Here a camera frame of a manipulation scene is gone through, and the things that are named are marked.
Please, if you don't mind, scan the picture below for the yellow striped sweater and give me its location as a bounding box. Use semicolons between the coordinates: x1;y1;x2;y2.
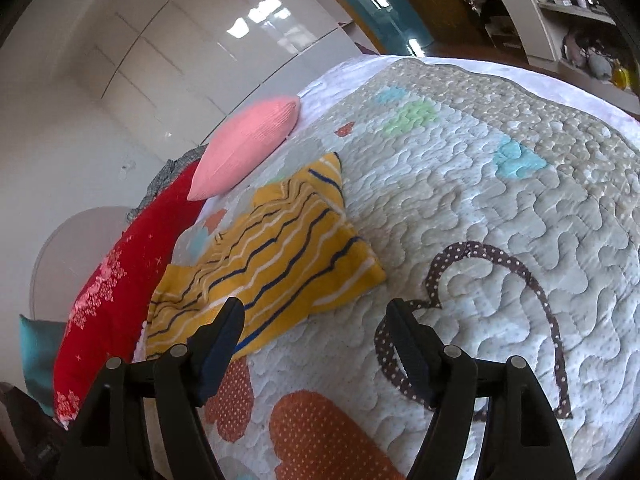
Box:
145;152;386;359

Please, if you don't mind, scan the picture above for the red floral quilt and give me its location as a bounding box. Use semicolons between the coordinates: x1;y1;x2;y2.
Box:
53;162;204;427

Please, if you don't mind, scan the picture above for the teal cushion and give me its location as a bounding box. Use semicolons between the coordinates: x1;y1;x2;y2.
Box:
20;315;65;416

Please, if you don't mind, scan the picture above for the heart patterned bed quilt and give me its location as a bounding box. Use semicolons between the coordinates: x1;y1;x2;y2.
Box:
172;58;639;479

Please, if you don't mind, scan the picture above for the grey knitted garment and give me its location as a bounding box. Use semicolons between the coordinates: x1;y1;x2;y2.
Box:
126;145;206;224

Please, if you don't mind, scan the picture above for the pink pillow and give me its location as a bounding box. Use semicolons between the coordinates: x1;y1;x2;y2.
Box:
188;96;300;202

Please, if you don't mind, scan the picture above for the white glossy wardrobe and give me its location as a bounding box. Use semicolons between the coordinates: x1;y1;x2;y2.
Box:
1;0;359;217

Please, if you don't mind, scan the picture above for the white bed sheet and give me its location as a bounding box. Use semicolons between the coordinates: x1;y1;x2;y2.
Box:
297;54;639;145

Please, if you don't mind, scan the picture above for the white shelf unit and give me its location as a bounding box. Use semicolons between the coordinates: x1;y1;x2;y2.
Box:
501;0;639;115

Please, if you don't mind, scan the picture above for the brown wooden door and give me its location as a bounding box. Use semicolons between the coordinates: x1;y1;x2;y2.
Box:
408;0;487;47

